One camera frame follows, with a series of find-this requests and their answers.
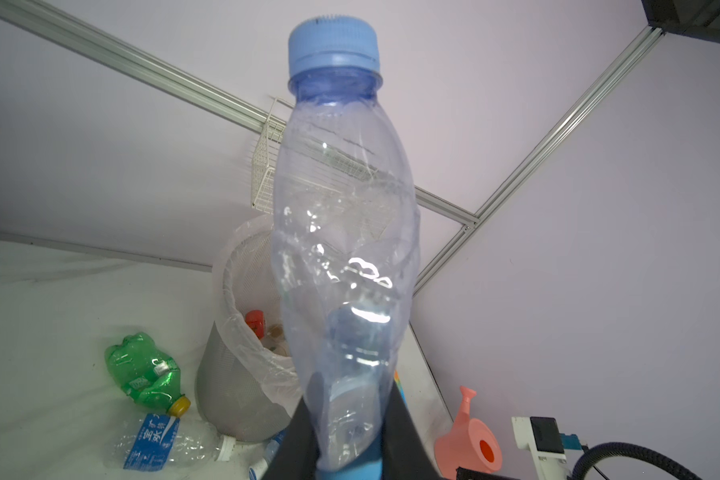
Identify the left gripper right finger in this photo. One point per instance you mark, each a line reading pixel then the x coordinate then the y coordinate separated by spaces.
pixel 403 454

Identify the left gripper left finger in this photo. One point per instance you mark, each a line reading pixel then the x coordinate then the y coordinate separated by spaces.
pixel 297 456

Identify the red label bottle red cap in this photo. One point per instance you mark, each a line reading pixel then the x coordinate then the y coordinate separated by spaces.
pixel 255 319

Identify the blue tinted bottle blue cap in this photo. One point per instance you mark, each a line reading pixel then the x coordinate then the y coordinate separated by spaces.
pixel 345 241

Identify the grey mesh waste bin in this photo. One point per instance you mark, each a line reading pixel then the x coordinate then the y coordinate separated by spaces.
pixel 229 398

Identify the clear plastic bin liner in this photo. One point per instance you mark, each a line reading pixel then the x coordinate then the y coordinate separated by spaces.
pixel 243 281

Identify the clear bottle blue label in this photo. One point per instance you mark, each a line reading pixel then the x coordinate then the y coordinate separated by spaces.
pixel 258 469

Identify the pink plastic watering can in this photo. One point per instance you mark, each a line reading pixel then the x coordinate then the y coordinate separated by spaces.
pixel 469 444

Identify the small bottle blue label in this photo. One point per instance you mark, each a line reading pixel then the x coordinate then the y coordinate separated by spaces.
pixel 148 442

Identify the green crushed plastic bottle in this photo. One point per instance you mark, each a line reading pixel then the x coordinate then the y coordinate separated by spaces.
pixel 148 376

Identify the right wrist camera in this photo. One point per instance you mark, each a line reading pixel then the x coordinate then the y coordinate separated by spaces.
pixel 541 437

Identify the white wire wall basket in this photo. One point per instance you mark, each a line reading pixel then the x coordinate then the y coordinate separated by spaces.
pixel 267 162

